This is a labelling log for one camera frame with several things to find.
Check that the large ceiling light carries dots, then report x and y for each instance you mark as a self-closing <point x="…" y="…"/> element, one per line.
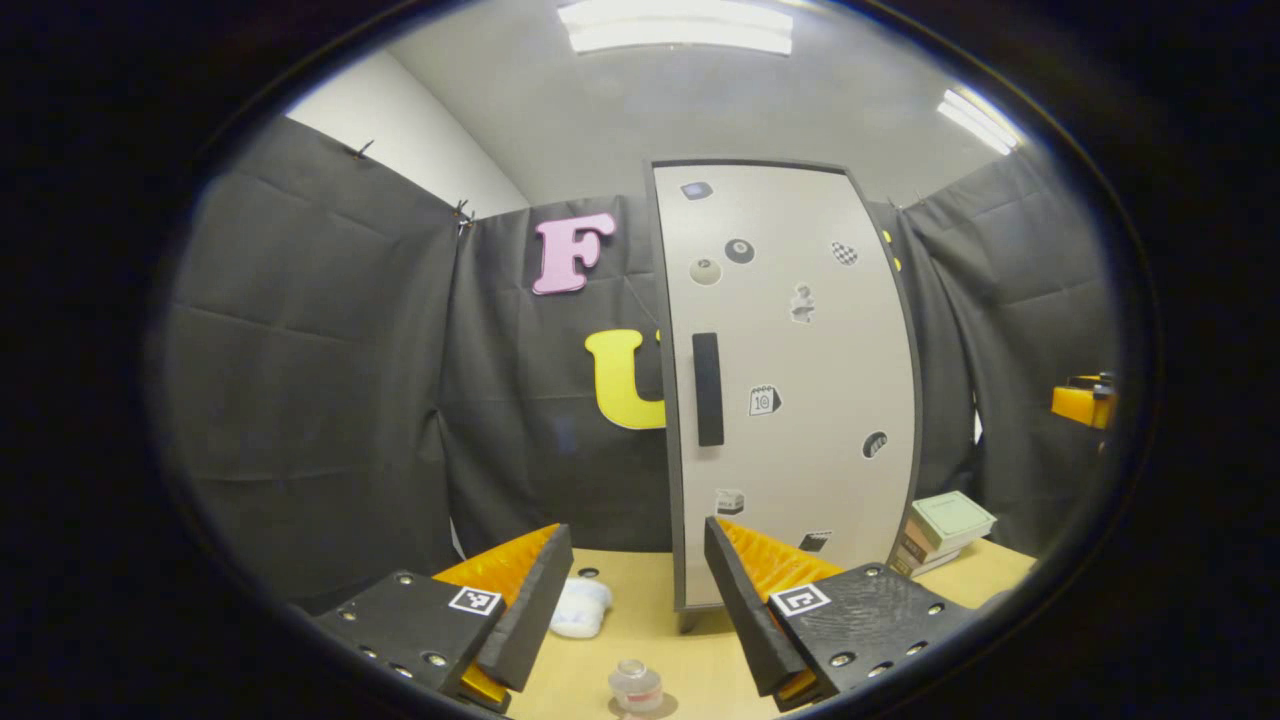
<point x="680" y="25"/>

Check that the small ceiling light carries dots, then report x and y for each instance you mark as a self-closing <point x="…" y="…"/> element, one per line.
<point x="978" y="120"/>

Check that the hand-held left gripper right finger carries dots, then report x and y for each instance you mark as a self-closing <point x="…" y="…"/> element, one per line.
<point x="745" y="620"/>

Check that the brown book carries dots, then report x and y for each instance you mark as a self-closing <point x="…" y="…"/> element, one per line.
<point x="910" y="553"/>

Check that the white crumpled cloth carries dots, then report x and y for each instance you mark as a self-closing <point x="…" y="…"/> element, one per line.
<point x="580" y="608"/>

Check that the grey cabinet door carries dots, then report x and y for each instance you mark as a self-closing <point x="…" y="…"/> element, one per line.
<point x="800" y="360"/>

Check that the clear plastic bottle red label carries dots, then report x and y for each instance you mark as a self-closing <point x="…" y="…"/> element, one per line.
<point x="636" y="686"/>

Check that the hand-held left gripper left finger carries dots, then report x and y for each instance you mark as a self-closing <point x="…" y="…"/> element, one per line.
<point x="540" y="610"/>

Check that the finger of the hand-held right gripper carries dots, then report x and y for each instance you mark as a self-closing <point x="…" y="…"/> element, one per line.
<point x="1078" y="405"/>

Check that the black backdrop cloth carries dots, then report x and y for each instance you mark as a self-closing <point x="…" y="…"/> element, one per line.
<point x="320" y="350"/>

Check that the grey cabinet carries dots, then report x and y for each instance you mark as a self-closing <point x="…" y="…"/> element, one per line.
<point x="688" y="618"/>

